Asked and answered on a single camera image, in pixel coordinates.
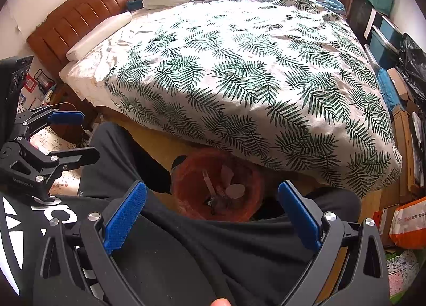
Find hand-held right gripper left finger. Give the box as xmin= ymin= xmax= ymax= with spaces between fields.
xmin=33 ymin=180 xmax=149 ymax=306

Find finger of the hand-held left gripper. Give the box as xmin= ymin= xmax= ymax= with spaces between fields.
xmin=24 ymin=146 xmax=101 ymax=184
xmin=16 ymin=107 xmax=85 ymax=139

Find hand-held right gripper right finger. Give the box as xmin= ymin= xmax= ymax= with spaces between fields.
xmin=277 ymin=180 xmax=391 ymax=306

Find red plastic bag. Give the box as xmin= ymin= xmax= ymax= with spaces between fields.
xmin=171 ymin=147 xmax=266 ymax=222

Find white paper strip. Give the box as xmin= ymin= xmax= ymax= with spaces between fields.
xmin=202 ymin=171 xmax=218 ymax=199

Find white bed sheet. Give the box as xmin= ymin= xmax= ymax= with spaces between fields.
xmin=59 ymin=3 xmax=151 ymax=107

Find black printed shirt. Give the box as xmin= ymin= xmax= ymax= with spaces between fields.
xmin=0 ymin=192 xmax=101 ymax=297

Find white round lid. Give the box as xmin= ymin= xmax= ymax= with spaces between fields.
xmin=226 ymin=184 xmax=245 ymax=199

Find person's black pants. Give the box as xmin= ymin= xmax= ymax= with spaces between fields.
xmin=79 ymin=122 xmax=362 ymax=306

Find long white pillow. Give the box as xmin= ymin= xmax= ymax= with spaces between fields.
xmin=65 ymin=11 xmax=133 ymax=62

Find wooden headboard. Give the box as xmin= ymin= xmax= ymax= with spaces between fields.
xmin=27 ymin=0 xmax=150 ymax=71

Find orange and white parcel bag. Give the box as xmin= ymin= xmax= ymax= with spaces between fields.
xmin=389 ymin=197 xmax=426 ymax=251

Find floral patterned cloth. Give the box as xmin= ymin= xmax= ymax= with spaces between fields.
xmin=384 ymin=249 xmax=420 ymax=297

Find leaf-print blanket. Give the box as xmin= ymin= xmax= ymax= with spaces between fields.
xmin=103 ymin=0 xmax=403 ymax=199

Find blue plastic packet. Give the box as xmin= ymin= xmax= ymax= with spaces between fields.
xmin=377 ymin=67 xmax=400 ymax=111

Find black plastic bag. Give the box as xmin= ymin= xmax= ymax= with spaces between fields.
xmin=397 ymin=32 xmax=426 ymax=101

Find blue storage boxes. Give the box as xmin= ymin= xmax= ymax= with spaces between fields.
xmin=364 ymin=15 xmax=404 ymax=68

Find blue cloth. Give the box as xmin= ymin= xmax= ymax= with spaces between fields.
xmin=314 ymin=0 xmax=346 ymax=13

